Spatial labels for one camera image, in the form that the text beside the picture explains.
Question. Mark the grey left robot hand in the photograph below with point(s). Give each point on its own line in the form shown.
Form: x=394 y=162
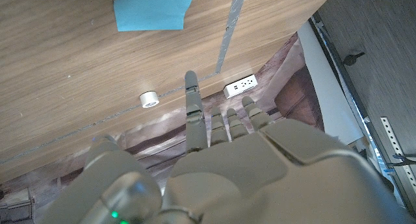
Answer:
x=260 y=178

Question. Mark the blue cloth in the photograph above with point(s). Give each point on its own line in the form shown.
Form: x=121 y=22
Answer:
x=149 y=9

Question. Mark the white tape roll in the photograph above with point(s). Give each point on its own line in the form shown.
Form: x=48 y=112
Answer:
x=149 y=99

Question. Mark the grey tape outline strip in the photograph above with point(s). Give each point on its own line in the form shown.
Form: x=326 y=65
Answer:
x=230 y=22

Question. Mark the white power strip box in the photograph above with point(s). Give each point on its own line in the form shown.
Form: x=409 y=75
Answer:
x=240 y=86

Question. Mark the white door frame post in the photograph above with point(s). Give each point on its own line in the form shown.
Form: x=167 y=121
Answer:
x=328 y=87

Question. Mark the white perforated metal rail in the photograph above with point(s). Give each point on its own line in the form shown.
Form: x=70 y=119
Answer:
x=396 y=146

